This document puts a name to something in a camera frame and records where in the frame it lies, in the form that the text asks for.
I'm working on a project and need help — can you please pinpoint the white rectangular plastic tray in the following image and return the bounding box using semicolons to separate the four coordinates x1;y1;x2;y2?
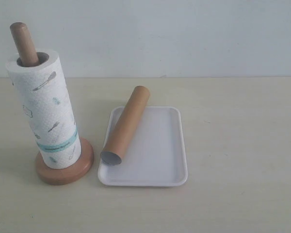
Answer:
97;106;188;187

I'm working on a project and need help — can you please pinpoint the brown cardboard tube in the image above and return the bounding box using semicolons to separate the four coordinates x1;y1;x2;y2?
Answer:
101;86;150;166

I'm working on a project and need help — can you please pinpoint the printed white paper towel roll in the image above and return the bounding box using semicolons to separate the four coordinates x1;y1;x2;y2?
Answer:
6;50;81;169

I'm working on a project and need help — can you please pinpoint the wooden paper towel holder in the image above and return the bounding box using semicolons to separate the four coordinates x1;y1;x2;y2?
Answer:
10;22;94;185

